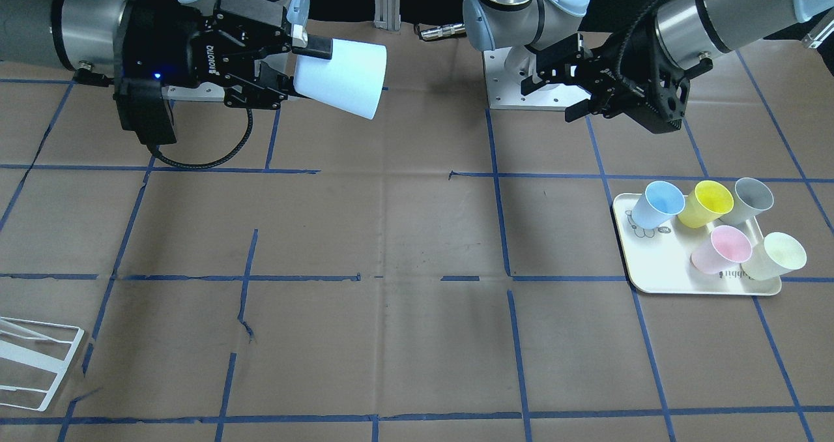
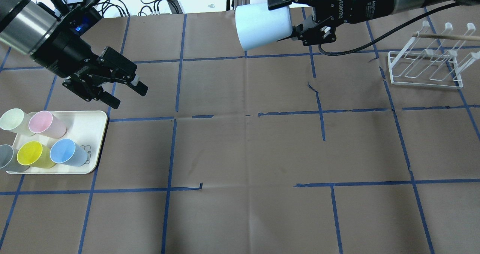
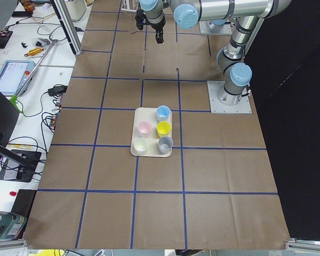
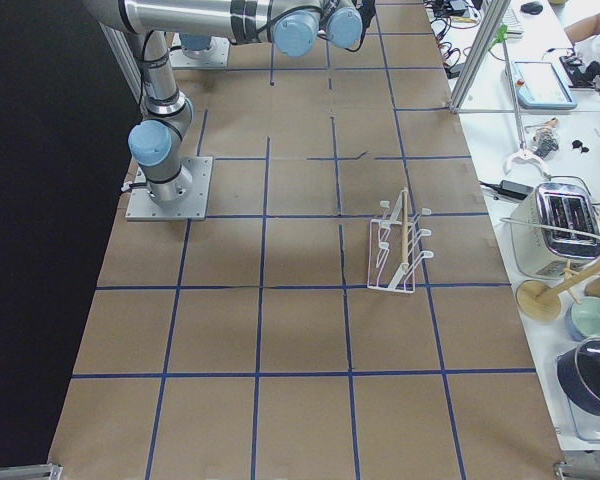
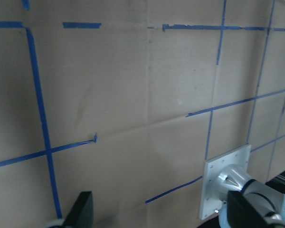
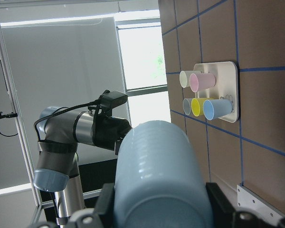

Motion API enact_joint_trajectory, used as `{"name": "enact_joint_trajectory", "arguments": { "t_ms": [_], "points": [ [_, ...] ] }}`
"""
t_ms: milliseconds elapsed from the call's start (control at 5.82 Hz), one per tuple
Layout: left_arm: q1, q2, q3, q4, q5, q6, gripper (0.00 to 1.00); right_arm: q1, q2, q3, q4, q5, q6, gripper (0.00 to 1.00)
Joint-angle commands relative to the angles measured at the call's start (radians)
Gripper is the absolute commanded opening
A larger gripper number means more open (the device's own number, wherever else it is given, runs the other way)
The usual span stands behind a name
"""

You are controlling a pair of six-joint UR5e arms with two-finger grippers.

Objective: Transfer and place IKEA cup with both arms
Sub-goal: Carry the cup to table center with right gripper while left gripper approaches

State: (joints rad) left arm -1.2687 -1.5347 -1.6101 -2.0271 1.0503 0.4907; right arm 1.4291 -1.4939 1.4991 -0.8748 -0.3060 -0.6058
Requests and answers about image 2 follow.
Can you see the yellow cup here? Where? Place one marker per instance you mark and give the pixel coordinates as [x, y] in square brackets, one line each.
[35, 154]

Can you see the blue cup on tray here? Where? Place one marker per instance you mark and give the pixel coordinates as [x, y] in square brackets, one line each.
[68, 152]

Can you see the white wire cup rack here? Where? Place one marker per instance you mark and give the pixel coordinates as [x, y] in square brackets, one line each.
[432, 62]

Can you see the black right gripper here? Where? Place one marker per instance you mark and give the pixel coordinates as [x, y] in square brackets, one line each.
[365, 5]

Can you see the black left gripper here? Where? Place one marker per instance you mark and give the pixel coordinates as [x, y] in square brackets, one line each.
[63, 53]

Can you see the cream rectangular tray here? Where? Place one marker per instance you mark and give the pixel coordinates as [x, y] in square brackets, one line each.
[86, 128]

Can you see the wooden dowel rod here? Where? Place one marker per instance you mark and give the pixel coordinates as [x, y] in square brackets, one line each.
[446, 37]

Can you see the grey cup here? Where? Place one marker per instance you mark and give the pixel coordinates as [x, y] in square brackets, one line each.
[8, 160]

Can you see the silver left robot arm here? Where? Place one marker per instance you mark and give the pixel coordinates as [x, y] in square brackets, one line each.
[24, 23]

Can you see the light blue transferred cup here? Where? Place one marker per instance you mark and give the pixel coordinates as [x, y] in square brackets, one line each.
[257, 26]

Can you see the pink cup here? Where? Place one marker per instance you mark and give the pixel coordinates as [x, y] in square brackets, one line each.
[47, 124]

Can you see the pale green cup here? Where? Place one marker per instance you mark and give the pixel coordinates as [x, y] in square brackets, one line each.
[17, 121]

